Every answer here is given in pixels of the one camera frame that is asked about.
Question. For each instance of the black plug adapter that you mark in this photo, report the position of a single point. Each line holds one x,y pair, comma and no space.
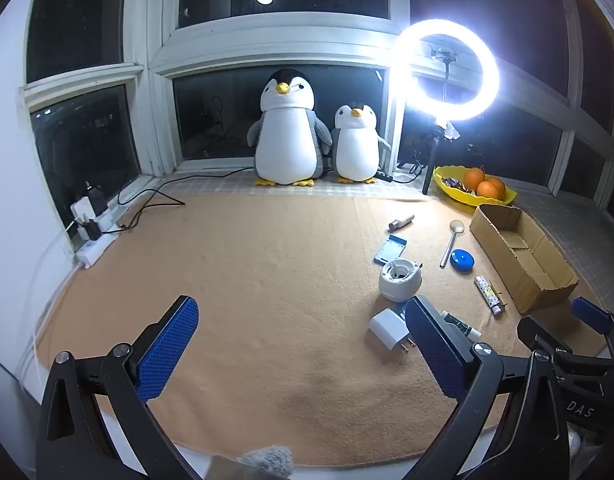
98,200

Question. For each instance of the yellow fruit tray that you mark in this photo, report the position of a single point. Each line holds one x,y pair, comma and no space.
449,191

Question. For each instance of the white window frame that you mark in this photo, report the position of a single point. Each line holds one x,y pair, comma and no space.
152,60

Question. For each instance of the metal spoon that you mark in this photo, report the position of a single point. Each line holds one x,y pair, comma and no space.
458,226

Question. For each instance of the grey checked cloth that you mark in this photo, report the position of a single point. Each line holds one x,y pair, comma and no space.
227,185

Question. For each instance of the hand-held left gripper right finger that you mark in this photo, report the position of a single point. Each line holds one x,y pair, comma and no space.
437,345

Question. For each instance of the black power strip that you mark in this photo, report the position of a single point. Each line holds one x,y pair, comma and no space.
383,176

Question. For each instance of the brown cardboard box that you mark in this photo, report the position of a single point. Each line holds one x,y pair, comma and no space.
542,280

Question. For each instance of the orange fruit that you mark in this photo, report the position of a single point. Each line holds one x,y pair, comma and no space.
486,190
498,185
474,177

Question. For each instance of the white plug adapter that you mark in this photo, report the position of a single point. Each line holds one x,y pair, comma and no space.
82,210

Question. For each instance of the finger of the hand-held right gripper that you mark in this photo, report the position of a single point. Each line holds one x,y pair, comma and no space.
589,311
539,332

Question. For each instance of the white green tube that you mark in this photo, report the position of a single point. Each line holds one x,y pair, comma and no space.
459,326

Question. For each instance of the small penguin plush toy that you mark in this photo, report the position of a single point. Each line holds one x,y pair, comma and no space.
357,150

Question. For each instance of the white charger plug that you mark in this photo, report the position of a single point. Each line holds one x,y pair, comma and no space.
389,330

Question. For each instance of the blue round lid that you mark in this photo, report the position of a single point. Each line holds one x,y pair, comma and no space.
462,260

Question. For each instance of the person's left hand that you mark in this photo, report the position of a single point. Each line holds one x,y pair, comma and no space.
267,460

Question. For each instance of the patterned white lighter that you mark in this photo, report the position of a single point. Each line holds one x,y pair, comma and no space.
487,292

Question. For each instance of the blue phone stand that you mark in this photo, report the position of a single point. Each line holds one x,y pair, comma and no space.
389,250

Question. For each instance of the white power strip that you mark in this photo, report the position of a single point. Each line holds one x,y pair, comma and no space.
94,252

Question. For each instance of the black light stand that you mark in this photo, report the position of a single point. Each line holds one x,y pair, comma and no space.
432,160

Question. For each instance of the pink lipstick tube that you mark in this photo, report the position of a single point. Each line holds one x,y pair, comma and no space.
402,222

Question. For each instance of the dark wrapped candies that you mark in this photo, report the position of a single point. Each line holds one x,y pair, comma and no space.
454,183

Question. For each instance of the large penguin plush toy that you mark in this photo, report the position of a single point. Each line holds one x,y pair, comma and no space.
287,135

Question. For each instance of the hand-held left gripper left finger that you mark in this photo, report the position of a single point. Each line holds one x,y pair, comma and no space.
169,345

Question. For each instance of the small black plug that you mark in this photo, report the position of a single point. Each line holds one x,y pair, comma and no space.
93,230

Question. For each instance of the white round device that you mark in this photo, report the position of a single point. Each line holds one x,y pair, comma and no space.
399,282

